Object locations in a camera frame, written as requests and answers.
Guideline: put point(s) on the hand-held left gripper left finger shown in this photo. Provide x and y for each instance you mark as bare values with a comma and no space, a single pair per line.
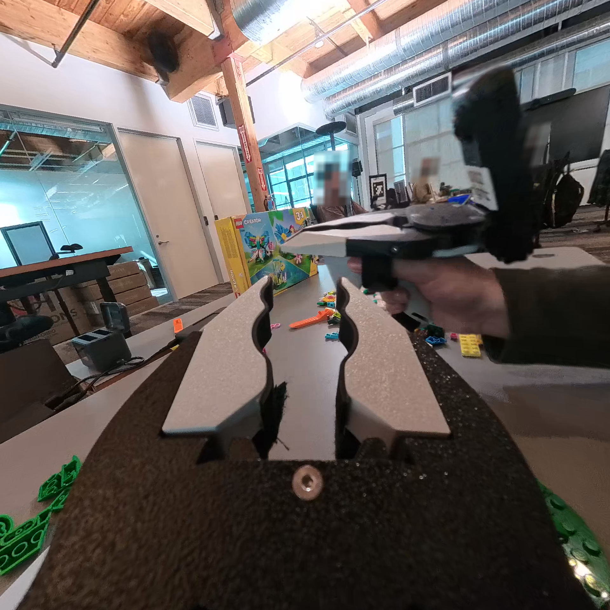
219,376

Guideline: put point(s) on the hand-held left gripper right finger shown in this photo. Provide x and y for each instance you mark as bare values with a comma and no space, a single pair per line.
395,381

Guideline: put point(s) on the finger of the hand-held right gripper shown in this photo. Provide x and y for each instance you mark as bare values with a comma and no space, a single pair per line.
319,244
367,223

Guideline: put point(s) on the green brick leaf build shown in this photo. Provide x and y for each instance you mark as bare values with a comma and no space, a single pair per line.
579,538

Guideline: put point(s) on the grey desk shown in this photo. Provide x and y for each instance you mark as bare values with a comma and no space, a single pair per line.
533,419

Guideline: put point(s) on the person's right hand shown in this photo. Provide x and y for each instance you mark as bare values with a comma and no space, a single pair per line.
457,295

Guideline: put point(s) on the black white marker board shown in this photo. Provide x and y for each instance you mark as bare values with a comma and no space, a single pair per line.
378,187

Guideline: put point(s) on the colourful toy box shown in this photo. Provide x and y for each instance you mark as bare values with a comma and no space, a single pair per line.
257,248

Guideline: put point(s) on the large black screen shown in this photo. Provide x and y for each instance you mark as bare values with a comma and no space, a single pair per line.
581,124

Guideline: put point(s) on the orange brick separator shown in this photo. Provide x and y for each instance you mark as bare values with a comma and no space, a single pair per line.
307,321

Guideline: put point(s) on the pile of colourful bricks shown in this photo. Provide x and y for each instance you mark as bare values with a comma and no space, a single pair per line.
469,345

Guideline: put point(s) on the white door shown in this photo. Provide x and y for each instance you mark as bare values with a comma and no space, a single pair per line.
220,178
164,209

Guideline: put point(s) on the grey charger dock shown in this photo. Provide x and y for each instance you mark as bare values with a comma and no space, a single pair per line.
102,348

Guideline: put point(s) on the stack of cardboard boxes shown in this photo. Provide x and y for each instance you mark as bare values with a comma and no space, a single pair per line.
128,286

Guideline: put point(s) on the dark brown box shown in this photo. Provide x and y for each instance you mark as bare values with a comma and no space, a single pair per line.
28,386

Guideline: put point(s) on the dark wooden table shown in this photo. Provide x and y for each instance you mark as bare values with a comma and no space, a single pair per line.
62,262

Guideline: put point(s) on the dark monitor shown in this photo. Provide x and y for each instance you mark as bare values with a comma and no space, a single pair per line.
28,243

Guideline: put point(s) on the black round ceiling fixture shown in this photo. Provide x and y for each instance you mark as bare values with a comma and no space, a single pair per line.
163,55

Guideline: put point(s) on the cluster of small green bricks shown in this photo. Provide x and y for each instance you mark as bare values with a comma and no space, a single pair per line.
21,543

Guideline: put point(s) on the white duct vent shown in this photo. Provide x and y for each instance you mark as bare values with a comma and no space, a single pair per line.
432,89

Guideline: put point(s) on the silver air duct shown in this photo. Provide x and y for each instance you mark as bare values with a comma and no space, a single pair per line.
267,19
367,93
410,38

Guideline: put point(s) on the black wall speaker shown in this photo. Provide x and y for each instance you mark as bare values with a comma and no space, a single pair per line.
227,112

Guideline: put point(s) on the white wall vent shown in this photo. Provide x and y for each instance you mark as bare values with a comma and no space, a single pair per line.
203,110

